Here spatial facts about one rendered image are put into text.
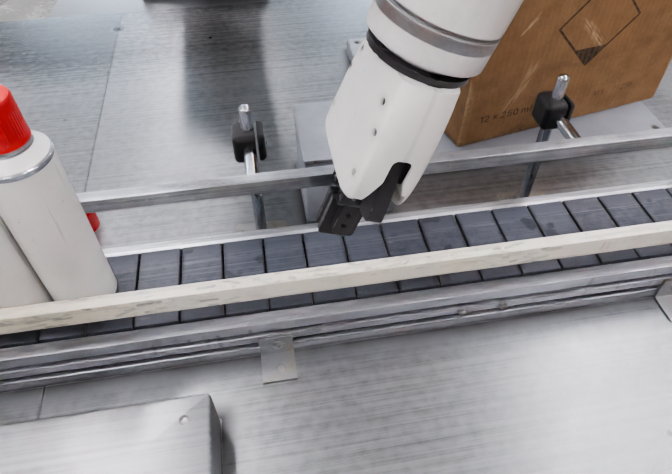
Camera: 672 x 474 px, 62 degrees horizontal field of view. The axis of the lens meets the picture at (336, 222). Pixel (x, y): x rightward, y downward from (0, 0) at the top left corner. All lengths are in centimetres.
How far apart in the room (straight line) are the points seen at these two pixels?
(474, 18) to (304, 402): 33
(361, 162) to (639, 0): 45
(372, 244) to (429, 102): 21
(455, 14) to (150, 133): 52
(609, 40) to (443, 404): 46
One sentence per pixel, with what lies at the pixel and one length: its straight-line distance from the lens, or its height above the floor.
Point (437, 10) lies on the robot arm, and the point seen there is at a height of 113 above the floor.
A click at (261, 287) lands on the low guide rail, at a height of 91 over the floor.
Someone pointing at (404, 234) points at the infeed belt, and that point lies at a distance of 54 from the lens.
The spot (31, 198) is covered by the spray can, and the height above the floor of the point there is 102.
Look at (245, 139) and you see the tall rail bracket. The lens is 51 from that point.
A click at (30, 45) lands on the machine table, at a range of 105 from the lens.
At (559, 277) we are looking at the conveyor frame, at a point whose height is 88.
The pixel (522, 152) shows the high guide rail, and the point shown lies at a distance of 53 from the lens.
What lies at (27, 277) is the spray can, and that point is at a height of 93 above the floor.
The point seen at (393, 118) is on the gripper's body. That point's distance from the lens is 36.
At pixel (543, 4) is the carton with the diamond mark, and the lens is 65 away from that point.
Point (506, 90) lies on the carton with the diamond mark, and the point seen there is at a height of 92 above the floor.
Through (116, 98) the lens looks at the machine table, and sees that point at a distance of 86.
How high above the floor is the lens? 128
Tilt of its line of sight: 47 degrees down
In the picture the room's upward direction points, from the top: straight up
